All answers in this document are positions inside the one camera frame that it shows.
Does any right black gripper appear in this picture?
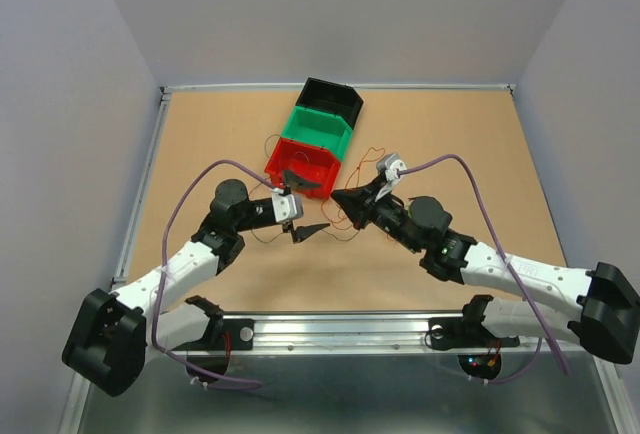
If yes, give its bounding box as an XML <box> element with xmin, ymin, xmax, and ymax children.
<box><xmin>330</xmin><ymin>176</ymin><xmax>422</xmax><ymax>254</ymax></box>

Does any orange wire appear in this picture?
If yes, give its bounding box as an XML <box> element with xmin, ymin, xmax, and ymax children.
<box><xmin>319</xmin><ymin>146</ymin><xmax>396</xmax><ymax>243</ymax></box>

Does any red plastic bin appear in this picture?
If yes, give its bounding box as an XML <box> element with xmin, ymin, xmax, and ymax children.
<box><xmin>264</xmin><ymin>137</ymin><xmax>341</xmax><ymax>200</ymax></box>

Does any grey wire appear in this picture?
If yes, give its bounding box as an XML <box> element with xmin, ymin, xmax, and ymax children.
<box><xmin>248</xmin><ymin>133</ymin><xmax>326</xmax><ymax>246</ymax></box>

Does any green plastic bin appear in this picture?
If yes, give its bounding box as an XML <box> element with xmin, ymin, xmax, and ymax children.
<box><xmin>281</xmin><ymin>106</ymin><xmax>353</xmax><ymax>161</ymax></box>

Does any black plastic bin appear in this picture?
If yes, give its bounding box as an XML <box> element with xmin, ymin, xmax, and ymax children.
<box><xmin>296</xmin><ymin>78</ymin><xmax>364</xmax><ymax>128</ymax></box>

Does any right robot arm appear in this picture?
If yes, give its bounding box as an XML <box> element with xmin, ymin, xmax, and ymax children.
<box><xmin>331</xmin><ymin>179</ymin><xmax>639</xmax><ymax>365</ymax></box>

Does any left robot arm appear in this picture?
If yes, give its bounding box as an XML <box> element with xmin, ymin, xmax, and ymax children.
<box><xmin>61</xmin><ymin>170</ymin><xmax>324</xmax><ymax>397</ymax></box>

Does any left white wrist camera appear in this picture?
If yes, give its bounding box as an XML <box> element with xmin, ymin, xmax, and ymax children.
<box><xmin>271</xmin><ymin>188</ymin><xmax>304</xmax><ymax>224</ymax></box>

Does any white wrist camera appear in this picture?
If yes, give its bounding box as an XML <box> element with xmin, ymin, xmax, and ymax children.
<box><xmin>375</xmin><ymin>153</ymin><xmax>407</xmax><ymax>201</ymax></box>
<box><xmin>271</xmin><ymin>188</ymin><xmax>304</xmax><ymax>224</ymax></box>

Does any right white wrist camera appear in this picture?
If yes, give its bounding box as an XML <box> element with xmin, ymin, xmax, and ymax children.
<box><xmin>375</xmin><ymin>153</ymin><xmax>407</xmax><ymax>201</ymax></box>

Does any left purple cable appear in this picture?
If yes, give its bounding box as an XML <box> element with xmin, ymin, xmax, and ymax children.
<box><xmin>149</xmin><ymin>158</ymin><xmax>291</xmax><ymax>391</ymax></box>

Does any purple cable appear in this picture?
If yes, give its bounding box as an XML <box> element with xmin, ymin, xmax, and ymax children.
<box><xmin>149</xmin><ymin>158</ymin><xmax>291</xmax><ymax>391</ymax></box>
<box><xmin>397</xmin><ymin>153</ymin><xmax>572</xmax><ymax>386</ymax></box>

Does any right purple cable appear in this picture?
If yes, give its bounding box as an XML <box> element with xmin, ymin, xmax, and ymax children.
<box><xmin>397</xmin><ymin>153</ymin><xmax>572</xmax><ymax>386</ymax></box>

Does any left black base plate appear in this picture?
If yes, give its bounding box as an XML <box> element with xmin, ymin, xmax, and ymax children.
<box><xmin>175</xmin><ymin>317</ymin><xmax>255</xmax><ymax>351</ymax></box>

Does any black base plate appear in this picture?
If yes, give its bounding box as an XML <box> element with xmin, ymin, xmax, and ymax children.
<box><xmin>424</xmin><ymin>317</ymin><xmax>520</xmax><ymax>351</ymax></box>
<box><xmin>175</xmin><ymin>317</ymin><xmax>255</xmax><ymax>351</ymax></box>

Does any aluminium rail frame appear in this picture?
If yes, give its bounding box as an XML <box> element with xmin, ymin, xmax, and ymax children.
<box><xmin>58</xmin><ymin>83</ymin><xmax>640</xmax><ymax>434</ymax></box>

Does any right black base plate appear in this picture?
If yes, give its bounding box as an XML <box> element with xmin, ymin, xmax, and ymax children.
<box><xmin>424</xmin><ymin>317</ymin><xmax>520</xmax><ymax>351</ymax></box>

